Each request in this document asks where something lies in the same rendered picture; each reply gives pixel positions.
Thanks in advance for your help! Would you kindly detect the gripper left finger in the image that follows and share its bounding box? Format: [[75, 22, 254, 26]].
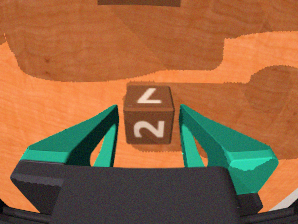
[[19, 104, 119, 167]]

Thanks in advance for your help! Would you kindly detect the brown calendar cube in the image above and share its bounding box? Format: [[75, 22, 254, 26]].
[[123, 85, 175, 144]]

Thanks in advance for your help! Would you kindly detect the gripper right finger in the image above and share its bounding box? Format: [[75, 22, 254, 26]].
[[179, 104, 279, 195]]

